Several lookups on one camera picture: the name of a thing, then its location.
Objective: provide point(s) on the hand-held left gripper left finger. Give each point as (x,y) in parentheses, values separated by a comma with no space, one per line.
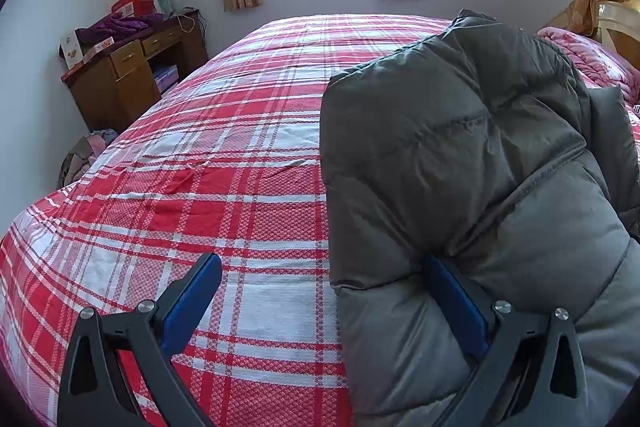
(192,302)

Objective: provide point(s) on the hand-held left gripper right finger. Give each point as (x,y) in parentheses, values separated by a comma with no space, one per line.
(457,302)

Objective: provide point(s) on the grey puffer jacket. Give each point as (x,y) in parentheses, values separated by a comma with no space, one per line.
(450,132)

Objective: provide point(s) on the pile of clothes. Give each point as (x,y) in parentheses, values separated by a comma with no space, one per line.
(82,157)

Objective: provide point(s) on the red plaid bed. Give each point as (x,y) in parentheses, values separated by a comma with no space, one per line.
(225,157)

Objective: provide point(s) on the wooden desk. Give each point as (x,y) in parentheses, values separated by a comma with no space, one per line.
(125,87)

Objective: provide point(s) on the stack of books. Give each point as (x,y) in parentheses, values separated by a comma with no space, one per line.
(166,77)

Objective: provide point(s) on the flat pink box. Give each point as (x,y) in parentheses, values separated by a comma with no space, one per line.
(97,48)

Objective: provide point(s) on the white printed box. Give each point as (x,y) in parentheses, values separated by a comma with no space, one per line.
(70,49)

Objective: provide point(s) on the pink quilt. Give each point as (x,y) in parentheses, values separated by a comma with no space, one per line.
(595,57)

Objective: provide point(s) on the purple cloth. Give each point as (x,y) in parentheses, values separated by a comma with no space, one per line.
(117,27)

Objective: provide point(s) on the pale green bag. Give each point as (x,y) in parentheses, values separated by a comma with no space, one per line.
(165,4)

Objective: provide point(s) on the red box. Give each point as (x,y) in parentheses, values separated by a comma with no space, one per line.
(127,6)

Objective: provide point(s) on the cream headboard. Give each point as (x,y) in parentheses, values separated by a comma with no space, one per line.
(617,32)

